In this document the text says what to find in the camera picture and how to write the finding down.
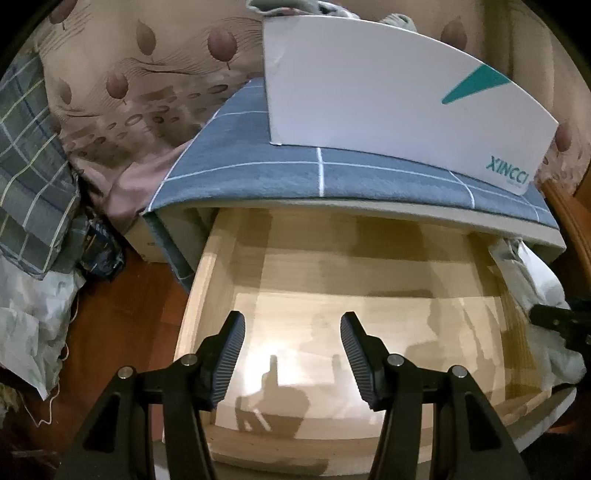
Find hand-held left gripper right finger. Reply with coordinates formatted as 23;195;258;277
340;311;532;480

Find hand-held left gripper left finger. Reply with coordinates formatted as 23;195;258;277
55;310;245;480

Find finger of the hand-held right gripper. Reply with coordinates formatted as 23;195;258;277
529;304;591;358

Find white underwear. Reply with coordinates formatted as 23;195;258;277
488;237;583;393

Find clothes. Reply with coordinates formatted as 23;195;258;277
161;208;578;476

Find white cardboard box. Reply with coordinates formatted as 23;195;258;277
262;15;560;193

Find dark printed packet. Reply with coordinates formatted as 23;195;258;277
76;212;125;282

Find white plastic bag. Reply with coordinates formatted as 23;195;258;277
0;258;86;400

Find blue plaid cloth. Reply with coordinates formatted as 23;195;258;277
141;78;561;284

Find grey plaid cloth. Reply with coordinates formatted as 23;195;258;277
0;55;81;280

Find beige leaf-print bedsheet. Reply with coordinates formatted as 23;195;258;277
9;0;591;241

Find wooden bed frame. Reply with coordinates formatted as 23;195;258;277
540;178;591;259

